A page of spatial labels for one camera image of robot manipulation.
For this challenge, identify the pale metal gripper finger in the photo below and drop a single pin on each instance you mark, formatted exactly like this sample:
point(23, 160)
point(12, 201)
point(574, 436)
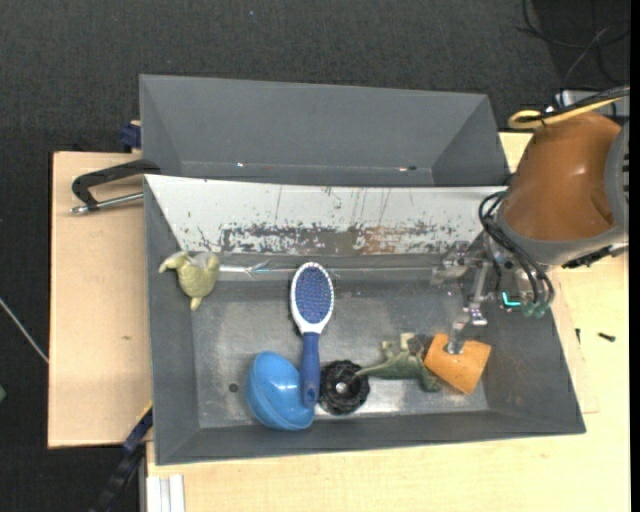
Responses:
point(462, 330)
point(452, 265)

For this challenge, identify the orange sponge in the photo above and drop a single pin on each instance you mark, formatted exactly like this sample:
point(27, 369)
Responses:
point(457, 367)

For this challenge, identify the green toy dinosaur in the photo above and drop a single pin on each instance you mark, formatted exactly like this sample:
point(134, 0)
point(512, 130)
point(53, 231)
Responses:
point(400, 367)

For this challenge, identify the black screw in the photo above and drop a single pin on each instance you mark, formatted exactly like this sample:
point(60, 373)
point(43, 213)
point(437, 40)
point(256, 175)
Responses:
point(606, 337)

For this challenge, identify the black round knob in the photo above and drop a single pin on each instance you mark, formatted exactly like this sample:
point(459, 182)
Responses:
point(345, 387)

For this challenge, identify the blue and white hairbrush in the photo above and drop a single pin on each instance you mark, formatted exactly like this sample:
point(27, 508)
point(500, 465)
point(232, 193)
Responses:
point(312, 300)

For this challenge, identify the grey metal bin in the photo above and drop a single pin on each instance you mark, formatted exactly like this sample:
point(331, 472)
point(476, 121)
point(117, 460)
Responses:
point(280, 320)

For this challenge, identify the blue plastic bowl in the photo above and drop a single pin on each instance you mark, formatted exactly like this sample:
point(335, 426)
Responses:
point(275, 390)

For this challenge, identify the pale green toy turtle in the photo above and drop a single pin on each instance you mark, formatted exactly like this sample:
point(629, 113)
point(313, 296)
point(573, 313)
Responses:
point(197, 277)

